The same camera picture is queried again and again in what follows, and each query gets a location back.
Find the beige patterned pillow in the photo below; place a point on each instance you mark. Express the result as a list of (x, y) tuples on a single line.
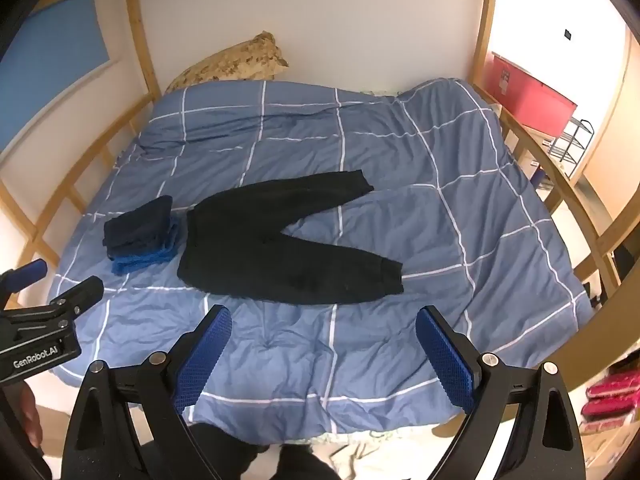
[(235, 62)]

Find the white patterned sheet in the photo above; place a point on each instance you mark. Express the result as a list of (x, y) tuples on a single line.
[(380, 452)]

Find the cardboard box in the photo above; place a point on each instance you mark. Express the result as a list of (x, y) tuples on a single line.
[(607, 445)]

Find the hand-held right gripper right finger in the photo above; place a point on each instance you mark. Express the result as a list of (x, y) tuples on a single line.
[(445, 360)]

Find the black pants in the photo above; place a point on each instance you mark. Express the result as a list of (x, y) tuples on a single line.
[(240, 240)]

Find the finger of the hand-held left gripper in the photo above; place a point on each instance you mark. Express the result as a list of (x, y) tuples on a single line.
[(27, 271), (82, 292)]

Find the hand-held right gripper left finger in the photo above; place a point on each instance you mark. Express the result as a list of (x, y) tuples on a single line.
[(205, 360)]

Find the person's left hand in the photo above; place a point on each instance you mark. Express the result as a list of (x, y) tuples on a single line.
[(32, 415)]

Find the blue folded garment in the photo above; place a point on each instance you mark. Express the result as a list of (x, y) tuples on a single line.
[(145, 261)]

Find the blue wall board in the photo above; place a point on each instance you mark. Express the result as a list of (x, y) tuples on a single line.
[(55, 55)]

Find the red storage box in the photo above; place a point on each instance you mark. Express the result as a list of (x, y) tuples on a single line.
[(530, 95)]

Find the person's dark trousers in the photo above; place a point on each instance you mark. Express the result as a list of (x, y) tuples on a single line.
[(225, 452)]

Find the wooden bed frame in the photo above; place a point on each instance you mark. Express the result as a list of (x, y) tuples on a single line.
[(145, 60)]

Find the blue checked duvet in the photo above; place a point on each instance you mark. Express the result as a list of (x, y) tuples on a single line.
[(400, 210)]

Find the dark navy folded garment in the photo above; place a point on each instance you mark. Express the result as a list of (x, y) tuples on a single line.
[(137, 225)]

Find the black metal shoe rack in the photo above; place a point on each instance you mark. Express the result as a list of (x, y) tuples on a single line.
[(567, 150)]

